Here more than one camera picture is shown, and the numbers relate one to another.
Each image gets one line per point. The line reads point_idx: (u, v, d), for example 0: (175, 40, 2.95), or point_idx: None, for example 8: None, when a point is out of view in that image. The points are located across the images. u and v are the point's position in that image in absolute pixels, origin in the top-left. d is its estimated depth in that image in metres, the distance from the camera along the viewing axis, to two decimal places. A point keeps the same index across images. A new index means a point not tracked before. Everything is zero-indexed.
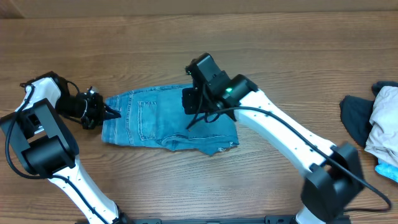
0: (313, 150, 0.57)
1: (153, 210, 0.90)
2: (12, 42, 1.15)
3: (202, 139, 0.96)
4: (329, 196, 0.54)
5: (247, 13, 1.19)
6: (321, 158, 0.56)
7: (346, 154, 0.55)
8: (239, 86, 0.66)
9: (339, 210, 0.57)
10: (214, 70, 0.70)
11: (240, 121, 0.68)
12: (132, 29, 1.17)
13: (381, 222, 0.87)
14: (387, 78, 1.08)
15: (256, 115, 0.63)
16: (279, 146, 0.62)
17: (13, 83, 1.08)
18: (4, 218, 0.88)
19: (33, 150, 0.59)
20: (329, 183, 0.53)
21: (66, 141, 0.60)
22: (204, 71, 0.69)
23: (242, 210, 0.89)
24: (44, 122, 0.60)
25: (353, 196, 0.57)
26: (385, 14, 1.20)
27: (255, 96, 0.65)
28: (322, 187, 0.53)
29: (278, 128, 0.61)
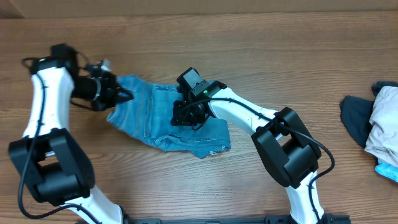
0: (260, 117, 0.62)
1: (153, 210, 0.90)
2: (12, 42, 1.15)
3: (194, 141, 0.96)
4: (278, 157, 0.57)
5: (247, 13, 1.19)
6: (265, 122, 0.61)
7: (286, 117, 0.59)
8: (215, 89, 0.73)
9: (295, 173, 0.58)
10: (196, 78, 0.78)
11: (217, 115, 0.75)
12: (132, 29, 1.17)
13: (381, 222, 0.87)
14: (387, 78, 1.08)
15: (222, 103, 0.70)
16: (242, 126, 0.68)
17: (13, 83, 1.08)
18: (4, 219, 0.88)
19: (46, 186, 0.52)
20: (274, 142, 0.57)
21: (83, 177, 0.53)
22: (188, 81, 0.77)
23: (242, 210, 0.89)
24: (61, 159, 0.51)
25: (308, 160, 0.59)
26: (385, 14, 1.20)
27: (221, 91, 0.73)
28: (265, 145, 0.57)
29: (237, 107, 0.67)
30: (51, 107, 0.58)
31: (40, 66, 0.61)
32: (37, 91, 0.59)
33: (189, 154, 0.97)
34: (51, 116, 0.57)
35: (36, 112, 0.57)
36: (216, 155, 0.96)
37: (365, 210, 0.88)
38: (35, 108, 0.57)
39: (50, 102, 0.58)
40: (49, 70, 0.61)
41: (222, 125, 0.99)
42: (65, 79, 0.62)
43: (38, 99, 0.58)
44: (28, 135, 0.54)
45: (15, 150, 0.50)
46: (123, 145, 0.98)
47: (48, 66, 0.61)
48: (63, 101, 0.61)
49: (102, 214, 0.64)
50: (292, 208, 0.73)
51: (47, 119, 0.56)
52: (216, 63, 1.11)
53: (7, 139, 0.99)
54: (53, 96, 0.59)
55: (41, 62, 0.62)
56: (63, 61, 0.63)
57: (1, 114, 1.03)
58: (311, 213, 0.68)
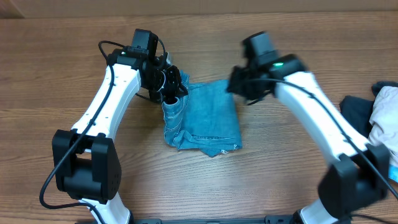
0: (346, 140, 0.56)
1: (153, 210, 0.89)
2: (12, 42, 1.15)
3: (206, 139, 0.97)
4: (348, 191, 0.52)
5: (247, 13, 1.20)
6: (352, 151, 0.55)
7: (378, 154, 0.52)
8: (292, 70, 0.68)
9: (351, 210, 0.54)
10: (265, 46, 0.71)
11: (281, 98, 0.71)
12: (132, 29, 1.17)
13: (382, 222, 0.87)
14: (387, 78, 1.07)
15: (299, 94, 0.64)
16: (313, 129, 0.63)
17: (14, 83, 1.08)
18: (4, 219, 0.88)
19: (71, 180, 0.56)
20: (354, 178, 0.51)
21: (105, 186, 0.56)
22: (258, 45, 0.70)
23: (242, 210, 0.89)
24: (95, 165, 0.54)
25: (371, 201, 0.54)
26: (385, 14, 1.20)
27: (306, 79, 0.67)
28: (344, 178, 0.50)
29: (318, 109, 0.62)
30: (107, 111, 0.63)
31: (118, 58, 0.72)
32: (106, 88, 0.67)
33: (200, 152, 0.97)
34: (106, 118, 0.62)
35: (96, 107, 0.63)
36: (227, 154, 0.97)
37: (366, 210, 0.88)
38: (96, 103, 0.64)
39: (110, 104, 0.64)
40: (123, 67, 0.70)
41: (233, 123, 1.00)
42: (133, 83, 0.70)
43: (103, 94, 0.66)
44: (76, 129, 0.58)
45: (60, 139, 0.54)
46: (124, 145, 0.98)
47: (125, 61, 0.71)
48: (121, 104, 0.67)
49: (112, 219, 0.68)
50: (306, 208, 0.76)
51: (99, 121, 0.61)
52: (217, 63, 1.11)
53: (7, 139, 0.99)
54: (117, 98, 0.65)
55: (122, 55, 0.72)
56: (140, 60, 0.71)
57: (1, 114, 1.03)
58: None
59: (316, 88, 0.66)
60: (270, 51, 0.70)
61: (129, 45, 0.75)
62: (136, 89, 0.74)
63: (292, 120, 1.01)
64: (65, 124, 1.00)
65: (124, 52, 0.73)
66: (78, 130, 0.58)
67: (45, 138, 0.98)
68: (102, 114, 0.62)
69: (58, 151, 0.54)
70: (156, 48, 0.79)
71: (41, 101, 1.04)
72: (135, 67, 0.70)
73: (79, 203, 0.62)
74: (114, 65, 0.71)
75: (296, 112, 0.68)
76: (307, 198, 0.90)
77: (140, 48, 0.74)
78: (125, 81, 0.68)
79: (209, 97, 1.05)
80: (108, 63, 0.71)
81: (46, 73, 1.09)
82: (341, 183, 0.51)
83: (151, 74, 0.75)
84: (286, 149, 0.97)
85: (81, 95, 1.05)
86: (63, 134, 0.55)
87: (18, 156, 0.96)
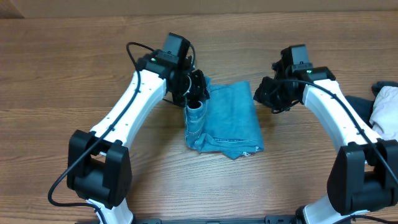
0: (359, 133, 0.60)
1: (153, 210, 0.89)
2: (12, 42, 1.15)
3: (228, 142, 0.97)
4: (354, 181, 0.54)
5: (247, 13, 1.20)
6: (364, 142, 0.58)
7: (388, 150, 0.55)
8: (320, 76, 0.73)
9: (356, 206, 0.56)
10: (303, 56, 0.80)
11: (306, 102, 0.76)
12: (132, 29, 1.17)
13: None
14: (387, 78, 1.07)
15: (322, 95, 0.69)
16: (331, 126, 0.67)
17: (14, 83, 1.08)
18: (3, 219, 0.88)
19: (82, 181, 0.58)
20: (360, 166, 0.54)
21: (113, 193, 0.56)
22: (295, 55, 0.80)
23: (242, 210, 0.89)
24: (109, 173, 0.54)
25: (377, 201, 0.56)
26: (385, 14, 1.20)
27: (329, 83, 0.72)
28: (349, 162, 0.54)
29: (337, 107, 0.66)
30: (129, 117, 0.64)
31: (147, 64, 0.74)
32: (131, 93, 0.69)
33: (221, 155, 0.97)
34: (125, 125, 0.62)
35: (119, 111, 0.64)
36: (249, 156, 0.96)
37: None
38: (119, 108, 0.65)
39: (132, 112, 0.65)
40: (150, 73, 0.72)
41: (254, 126, 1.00)
42: (157, 91, 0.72)
43: (127, 100, 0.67)
44: (95, 132, 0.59)
45: (78, 139, 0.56)
46: None
47: (154, 68, 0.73)
48: (142, 110, 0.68)
49: (114, 221, 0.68)
50: (310, 205, 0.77)
51: (119, 127, 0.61)
52: (217, 63, 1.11)
53: (7, 139, 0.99)
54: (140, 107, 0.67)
55: (151, 61, 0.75)
56: (168, 70, 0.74)
57: (1, 114, 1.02)
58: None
59: (338, 91, 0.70)
60: (305, 61, 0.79)
61: (160, 51, 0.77)
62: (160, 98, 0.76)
63: (292, 120, 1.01)
64: (65, 124, 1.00)
65: (153, 59, 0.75)
66: (97, 134, 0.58)
67: (45, 137, 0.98)
68: (122, 121, 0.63)
69: (74, 150, 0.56)
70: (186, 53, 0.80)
71: (41, 101, 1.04)
72: (162, 76, 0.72)
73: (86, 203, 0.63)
74: (142, 70, 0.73)
75: (318, 114, 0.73)
76: (308, 198, 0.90)
77: (171, 53, 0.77)
78: (150, 89, 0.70)
79: (231, 99, 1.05)
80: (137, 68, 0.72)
81: (46, 73, 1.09)
82: (346, 170, 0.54)
83: (177, 82, 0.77)
84: (286, 149, 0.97)
85: (81, 95, 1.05)
86: (82, 134, 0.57)
87: (18, 156, 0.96)
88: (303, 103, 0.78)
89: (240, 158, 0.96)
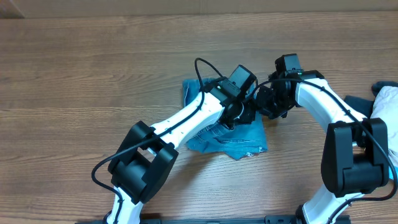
0: (346, 114, 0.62)
1: (154, 210, 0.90)
2: (12, 42, 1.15)
3: (231, 142, 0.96)
4: (343, 157, 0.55)
5: (247, 13, 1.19)
6: (351, 120, 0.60)
7: (374, 126, 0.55)
8: (311, 76, 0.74)
9: (348, 185, 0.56)
10: (296, 66, 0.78)
11: (299, 100, 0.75)
12: (132, 29, 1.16)
13: (381, 221, 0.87)
14: (387, 78, 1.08)
15: (313, 90, 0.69)
16: (320, 114, 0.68)
17: (14, 83, 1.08)
18: (4, 219, 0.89)
19: (124, 167, 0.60)
20: (349, 142, 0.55)
21: (149, 187, 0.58)
22: (288, 61, 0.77)
23: (242, 210, 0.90)
24: (155, 165, 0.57)
25: (369, 179, 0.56)
26: (385, 14, 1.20)
27: (318, 81, 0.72)
28: (338, 136, 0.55)
29: (325, 96, 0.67)
30: (185, 127, 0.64)
31: (212, 89, 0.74)
32: (192, 107, 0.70)
33: (224, 155, 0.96)
34: (181, 133, 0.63)
35: (178, 117, 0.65)
36: (253, 157, 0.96)
37: (365, 210, 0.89)
38: (178, 116, 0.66)
39: (189, 124, 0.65)
40: (213, 98, 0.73)
41: (256, 126, 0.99)
42: (214, 115, 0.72)
43: (187, 113, 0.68)
44: (155, 129, 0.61)
45: (139, 129, 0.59)
46: None
47: (216, 95, 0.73)
48: (197, 127, 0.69)
49: (128, 218, 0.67)
50: (308, 202, 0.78)
51: (175, 132, 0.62)
52: (217, 63, 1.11)
53: (7, 139, 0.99)
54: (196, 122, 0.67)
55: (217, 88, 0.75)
56: (229, 100, 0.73)
57: (1, 114, 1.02)
58: (322, 220, 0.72)
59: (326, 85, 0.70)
60: (297, 68, 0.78)
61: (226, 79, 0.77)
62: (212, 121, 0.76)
63: (292, 119, 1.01)
64: (65, 124, 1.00)
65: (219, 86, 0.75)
66: (157, 131, 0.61)
67: (45, 137, 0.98)
68: (179, 129, 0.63)
69: (132, 137, 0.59)
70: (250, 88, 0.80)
71: (40, 101, 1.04)
72: (223, 103, 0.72)
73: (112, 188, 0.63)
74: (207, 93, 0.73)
75: (310, 110, 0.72)
76: (307, 197, 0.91)
77: (235, 85, 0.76)
78: (210, 111, 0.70)
79: None
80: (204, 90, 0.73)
81: (46, 73, 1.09)
82: (336, 145, 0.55)
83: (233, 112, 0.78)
84: (286, 149, 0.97)
85: (81, 95, 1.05)
86: (144, 125, 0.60)
87: (17, 156, 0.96)
88: (296, 103, 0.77)
89: (244, 158, 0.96)
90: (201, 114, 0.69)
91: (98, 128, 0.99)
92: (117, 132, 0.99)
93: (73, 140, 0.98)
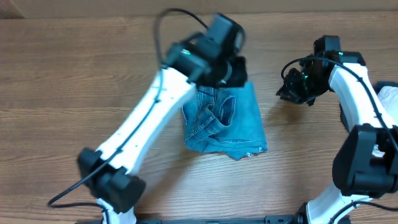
0: (376, 117, 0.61)
1: (153, 210, 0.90)
2: (12, 42, 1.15)
3: (231, 142, 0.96)
4: (360, 158, 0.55)
5: (247, 13, 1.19)
6: (379, 125, 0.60)
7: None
8: (352, 58, 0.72)
9: (359, 185, 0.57)
10: (336, 47, 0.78)
11: (331, 83, 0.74)
12: (132, 29, 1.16)
13: (382, 222, 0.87)
14: (387, 78, 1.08)
15: (349, 76, 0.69)
16: (348, 105, 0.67)
17: (14, 83, 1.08)
18: (4, 219, 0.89)
19: (94, 185, 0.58)
20: (370, 146, 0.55)
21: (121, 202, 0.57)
22: (329, 44, 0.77)
23: (242, 210, 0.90)
24: (114, 187, 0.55)
25: (380, 185, 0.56)
26: (385, 14, 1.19)
27: (358, 68, 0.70)
28: (360, 140, 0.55)
29: (360, 88, 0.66)
30: (140, 136, 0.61)
31: (181, 56, 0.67)
32: (150, 101, 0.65)
33: (224, 155, 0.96)
34: (134, 146, 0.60)
35: (129, 128, 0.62)
36: (253, 157, 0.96)
37: (365, 210, 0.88)
38: (131, 123, 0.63)
39: (144, 130, 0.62)
40: (178, 75, 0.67)
41: (257, 126, 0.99)
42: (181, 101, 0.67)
43: (144, 112, 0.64)
44: (102, 152, 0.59)
45: (86, 157, 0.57)
46: None
47: (190, 62, 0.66)
48: (161, 123, 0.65)
49: (119, 221, 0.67)
50: (313, 201, 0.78)
51: (127, 147, 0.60)
52: None
53: (7, 139, 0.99)
54: (155, 122, 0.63)
55: (183, 53, 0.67)
56: (203, 67, 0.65)
57: (1, 114, 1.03)
58: (323, 219, 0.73)
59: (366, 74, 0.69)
60: (338, 51, 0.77)
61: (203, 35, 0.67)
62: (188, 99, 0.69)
63: (292, 119, 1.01)
64: (65, 124, 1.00)
65: (186, 50, 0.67)
66: (104, 155, 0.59)
67: (45, 138, 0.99)
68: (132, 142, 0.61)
69: (84, 167, 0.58)
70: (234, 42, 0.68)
71: (40, 101, 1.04)
72: (191, 79, 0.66)
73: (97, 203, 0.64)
74: (170, 68, 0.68)
75: (339, 96, 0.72)
76: (307, 198, 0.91)
77: (213, 42, 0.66)
78: (172, 98, 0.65)
79: (240, 99, 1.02)
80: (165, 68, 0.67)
81: (46, 73, 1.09)
82: (355, 149, 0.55)
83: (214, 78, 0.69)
84: (286, 149, 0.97)
85: (81, 95, 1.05)
86: (89, 154, 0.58)
87: (17, 156, 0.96)
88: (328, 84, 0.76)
89: (244, 158, 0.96)
90: (159, 107, 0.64)
91: (98, 128, 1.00)
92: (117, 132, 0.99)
93: (73, 141, 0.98)
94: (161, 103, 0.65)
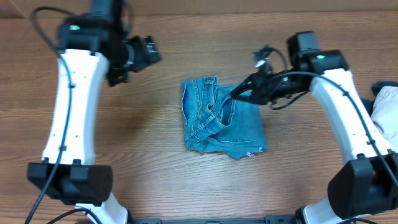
0: (370, 144, 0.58)
1: (153, 210, 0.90)
2: (12, 42, 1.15)
3: (231, 142, 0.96)
4: (359, 195, 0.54)
5: (247, 13, 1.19)
6: (374, 154, 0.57)
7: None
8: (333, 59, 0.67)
9: (358, 211, 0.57)
10: (311, 45, 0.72)
11: (313, 93, 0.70)
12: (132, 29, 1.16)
13: (381, 222, 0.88)
14: (387, 78, 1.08)
15: (333, 89, 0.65)
16: (337, 127, 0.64)
17: (15, 83, 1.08)
18: (4, 218, 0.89)
19: (61, 194, 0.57)
20: (367, 182, 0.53)
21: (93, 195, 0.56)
22: (303, 42, 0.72)
23: (242, 210, 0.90)
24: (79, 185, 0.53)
25: (379, 206, 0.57)
26: (386, 14, 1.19)
27: (343, 74, 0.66)
28: (359, 176, 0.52)
29: (347, 105, 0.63)
30: (75, 127, 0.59)
31: (70, 36, 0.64)
32: (64, 89, 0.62)
33: (224, 155, 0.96)
34: (75, 137, 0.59)
35: (61, 124, 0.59)
36: (253, 157, 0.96)
37: None
38: (60, 114, 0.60)
39: (75, 118, 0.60)
40: (78, 53, 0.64)
41: (257, 126, 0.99)
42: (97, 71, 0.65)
43: (65, 101, 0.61)
44: (47, 158, 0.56)
45: (34, 171, 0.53)
46: (122, 144, 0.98)
47: (83, 38, 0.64)
48: (91, 100, 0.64)
49: (106, 215, 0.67)
50: (310, 206, 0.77)
51: (69, 140, 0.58)
52: (217, 63, 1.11)
53: (7, 139, 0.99)
54: (81, 108, 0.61)
55: (72, 31, 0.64)
56: (98, 38, 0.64)
57: (2, 114, 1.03)
58: None
59: (351, 85, 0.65)
60: (313, 48, 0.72)
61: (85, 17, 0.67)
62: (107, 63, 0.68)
63: (292, 119, 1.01)
64: None
65: (75, 26, 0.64)
66: (51, 161, 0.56)
67: (45, 137, 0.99)
68: (71, 132, 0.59)
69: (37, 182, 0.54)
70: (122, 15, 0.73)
71: (40, 101, 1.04)
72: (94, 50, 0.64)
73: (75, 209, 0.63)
74: (67, 49, 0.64)
75: (325, 109, 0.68)
76: (308, 198, 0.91)
77: (100, 15, 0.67)
78: (86, 77, 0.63)
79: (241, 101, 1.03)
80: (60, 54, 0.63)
81: (46, 73, 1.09)
82: (354, 184, 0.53)
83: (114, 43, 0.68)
84: (286, 149, 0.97)
85: None
86: (35, 167, 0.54)
87: (18, 156, 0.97)
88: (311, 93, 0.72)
89: (244, 158, 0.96)
90: (78, 91, 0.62)
91: (99, 128, 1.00)
92: (117, 132, 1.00)
93: None
94: (78, 86, 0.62)
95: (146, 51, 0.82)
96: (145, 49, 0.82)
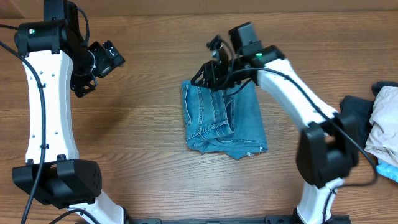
0: (316, 111, 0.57)
1: (153, 210, 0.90)
2: (12, 42, 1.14)
3: (232, 142, 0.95)
4: (319, 158, 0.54)
5: (247, 13, 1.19)
6: (321, 119, 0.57)
7: (344, 120, 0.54)
8: (270, 54, 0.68)
9: (325, 175, 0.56)
10: (252, 36, 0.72)
11: (263, 86, 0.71)
12: (132, 29, 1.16)
13: (381, 222, 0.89)
14: (387, 78, 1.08)
15: (275, 77, 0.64)
16: (291, 112, 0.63)
17: (13, 83, 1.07)
18: (4, 219, 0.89)
19: (51, 196, 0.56)
20: (323, 144, 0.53)
21: (86, 192, 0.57)
22: (243, 36, 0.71)
23: (242, 210, 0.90)
24: (69, 183, 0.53)
25: (341, 167, 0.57)
26: (385, 14, 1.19)
27: (280, 63, 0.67)
28: (314, 141, 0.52)
29: (291, 91, 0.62)
30: (55, 124, 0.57)
31: (28, 40, 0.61)
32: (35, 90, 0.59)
33: (224, 155, 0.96)
34: (55, 134, 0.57)
35: (39, 124, 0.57)
36: (253, 157, 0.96)
37: (365, 210, 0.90)
38: (37, 115, 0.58)
39: (51, 117, 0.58)
40: (40, 53, 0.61)
41: (257, 126, 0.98)
42: (64, 69, 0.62)
43: (37, 102, 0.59)
44: (32, 160, 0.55)
45: (20, 175, 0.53)
46: (122, 145, 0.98)
47: (39, 41, 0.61)
48: (65, 98, 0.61)
49: (102, 214, 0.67)
50: (300, 205, 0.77)
51: (48, 139, 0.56)
52: None
53: (7, 139, 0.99)
54: (55, 105, 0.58)
55: (30, 35, 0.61)
56: (56, 37, 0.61)
57: (2, 114, 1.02)
58: (317, 216, 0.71)
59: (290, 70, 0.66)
60: (254, 41, 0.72)
61: (43, 20, 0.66)
62: (71, 65, 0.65)
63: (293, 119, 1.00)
64: None
65: (32, 29, 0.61)
66: (36, 161, 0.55)
67: None
68: (51, 130, 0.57)
69: (24, 185, 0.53)
70: (77, 16, 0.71)
71: None
72: (55, 50, 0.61)
73: (69, 211, 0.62)
74: (30, 53, 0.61)
75: (275, 96, 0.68)
76: None
77: (56, 19, 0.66)
78: (53, 75, 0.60)
79: (242, 101, 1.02)
80: (23, 58, 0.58)
81: None
82: (311, 149, 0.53)
83: (74, 42, 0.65)
84: (286, 149, 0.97)
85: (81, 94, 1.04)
86: (21, 170, 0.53)
87: (18, 156, 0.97)
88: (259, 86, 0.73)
89: (245, 158, 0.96)
90: (48, 91, 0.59)
91: (98, 128, 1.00)
92: (117, 132, 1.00)
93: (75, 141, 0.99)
94: (48, 86, 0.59)
95: (109, 54, 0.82)
96: (107, 52, 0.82)
